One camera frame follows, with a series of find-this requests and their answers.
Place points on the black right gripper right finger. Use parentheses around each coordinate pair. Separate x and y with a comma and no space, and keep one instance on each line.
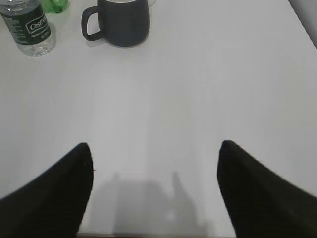
(260,203)

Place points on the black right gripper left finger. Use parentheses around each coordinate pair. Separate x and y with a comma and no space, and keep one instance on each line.
(53,204)

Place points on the dark grey round mug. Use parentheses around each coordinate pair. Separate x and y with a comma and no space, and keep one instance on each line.
(123,23)

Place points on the clear water bottle green label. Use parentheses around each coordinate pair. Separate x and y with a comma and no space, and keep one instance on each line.
(28,25)

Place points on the green plastic bottle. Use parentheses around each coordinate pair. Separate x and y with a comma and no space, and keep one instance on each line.
(55,6)

